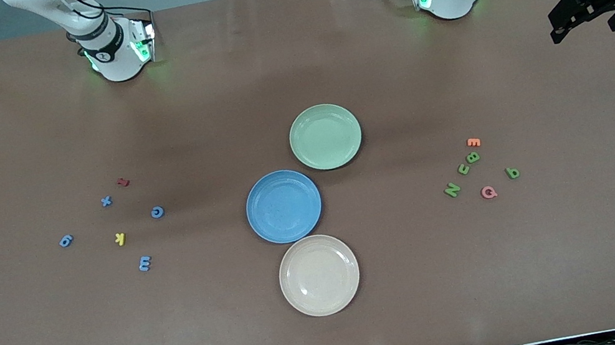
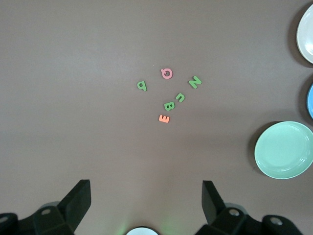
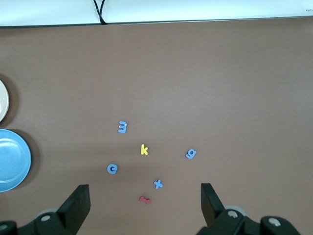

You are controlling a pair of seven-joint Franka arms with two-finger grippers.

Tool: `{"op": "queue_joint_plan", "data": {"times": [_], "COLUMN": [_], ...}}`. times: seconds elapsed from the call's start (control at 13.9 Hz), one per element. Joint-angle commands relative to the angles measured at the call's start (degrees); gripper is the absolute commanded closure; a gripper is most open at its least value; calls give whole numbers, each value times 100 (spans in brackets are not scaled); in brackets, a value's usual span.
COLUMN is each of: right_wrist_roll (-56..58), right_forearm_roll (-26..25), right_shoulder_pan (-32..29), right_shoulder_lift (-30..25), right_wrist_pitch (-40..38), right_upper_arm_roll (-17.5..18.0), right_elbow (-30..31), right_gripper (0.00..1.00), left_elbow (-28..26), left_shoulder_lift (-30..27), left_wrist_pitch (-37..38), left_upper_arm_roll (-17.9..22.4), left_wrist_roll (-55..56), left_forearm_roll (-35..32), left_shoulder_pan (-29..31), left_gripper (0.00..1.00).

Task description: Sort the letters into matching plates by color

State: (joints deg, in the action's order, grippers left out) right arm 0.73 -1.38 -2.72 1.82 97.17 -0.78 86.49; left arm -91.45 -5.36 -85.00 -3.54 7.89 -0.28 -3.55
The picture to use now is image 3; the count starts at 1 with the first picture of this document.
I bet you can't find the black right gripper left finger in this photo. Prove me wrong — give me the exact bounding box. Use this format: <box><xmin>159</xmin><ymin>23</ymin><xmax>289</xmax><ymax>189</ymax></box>
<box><xmin>0</xmin><ymin>185</ymin><xmax>91</xmax><ymax>235</ymax></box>

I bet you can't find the beige plate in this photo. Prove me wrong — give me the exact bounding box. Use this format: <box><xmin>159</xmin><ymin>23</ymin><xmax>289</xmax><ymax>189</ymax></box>
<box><xmin>0</xmin><ymin>79</ymin><xmax>10</xmax><ymax>123</ymax></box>

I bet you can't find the blue foam letter g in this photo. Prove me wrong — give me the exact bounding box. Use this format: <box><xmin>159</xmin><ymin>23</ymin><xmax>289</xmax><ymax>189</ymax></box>
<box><xmin>185</xmin><ymin>148</ymin><xmax>198</xmax><ymax>160</ymax></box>

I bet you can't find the brown table mat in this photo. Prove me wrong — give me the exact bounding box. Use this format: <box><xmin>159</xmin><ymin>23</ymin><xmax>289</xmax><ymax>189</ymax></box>
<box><xmin>0</xmin><ymin>17</ymin><xmax>313</xmax><ymax>235</ymax></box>

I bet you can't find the black cable over table edge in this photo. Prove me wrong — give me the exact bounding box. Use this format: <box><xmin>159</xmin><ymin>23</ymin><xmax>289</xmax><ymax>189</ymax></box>
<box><xmin>92</xmin><ymin>0</ymin><xmax>108</xmax><ymax>25</ymax></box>

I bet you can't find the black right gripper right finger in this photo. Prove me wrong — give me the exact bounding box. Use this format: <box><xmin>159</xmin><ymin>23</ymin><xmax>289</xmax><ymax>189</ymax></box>
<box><xmin>198</xmin><ymin>183</ymin><xmax>301</xmax><ymax>235</ymax></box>

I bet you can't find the blue plate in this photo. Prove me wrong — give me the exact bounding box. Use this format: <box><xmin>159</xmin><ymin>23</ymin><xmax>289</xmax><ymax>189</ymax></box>
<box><xmin>0</xmin><ymin>129</ymin><xmax>32</xmax><ymax>193</ymax></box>

